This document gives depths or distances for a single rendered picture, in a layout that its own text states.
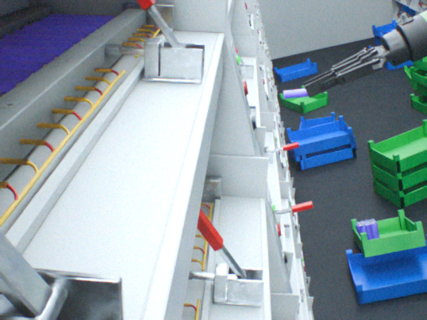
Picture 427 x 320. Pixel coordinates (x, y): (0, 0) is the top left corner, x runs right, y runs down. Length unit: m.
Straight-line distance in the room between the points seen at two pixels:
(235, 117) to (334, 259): 1.46
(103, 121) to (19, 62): 0.09
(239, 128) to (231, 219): 0.10
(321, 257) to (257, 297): 1.57
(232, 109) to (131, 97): 0.25
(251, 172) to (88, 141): 0.36
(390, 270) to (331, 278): 0.20
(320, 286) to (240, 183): 1.30
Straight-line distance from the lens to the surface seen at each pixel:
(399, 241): 1.79
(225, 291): 0.44
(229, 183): 0.60
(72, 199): 0.21
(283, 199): 1.40
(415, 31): 1.21
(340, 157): 2.68
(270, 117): 1.31
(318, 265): 1.97
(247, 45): 1.26
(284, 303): 0.69
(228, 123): 0.57
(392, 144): 2.34
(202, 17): 0.54
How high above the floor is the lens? 1.16
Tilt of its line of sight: 22 degrees down
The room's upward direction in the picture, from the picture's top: 16 degrees counter-clockwise
